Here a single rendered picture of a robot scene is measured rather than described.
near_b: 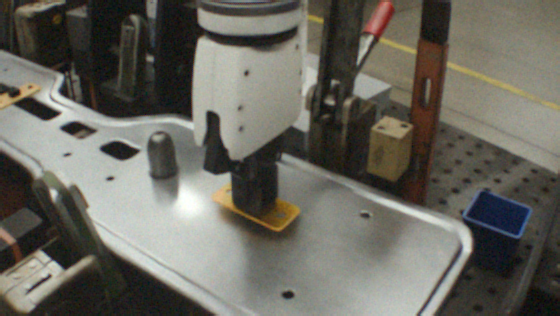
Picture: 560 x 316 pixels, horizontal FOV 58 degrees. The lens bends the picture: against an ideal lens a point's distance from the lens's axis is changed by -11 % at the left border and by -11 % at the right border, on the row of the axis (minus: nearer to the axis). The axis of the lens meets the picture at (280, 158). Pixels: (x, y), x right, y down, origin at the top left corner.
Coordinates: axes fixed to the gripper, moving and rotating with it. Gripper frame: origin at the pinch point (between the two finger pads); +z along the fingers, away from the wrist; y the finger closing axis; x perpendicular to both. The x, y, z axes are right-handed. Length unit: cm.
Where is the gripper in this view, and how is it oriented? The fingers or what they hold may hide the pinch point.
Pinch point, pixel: (254, 183)
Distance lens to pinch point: 52.5
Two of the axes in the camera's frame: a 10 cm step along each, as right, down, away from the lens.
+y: -5.8, 4.4, -6.9
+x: 8.1, 3.2, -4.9
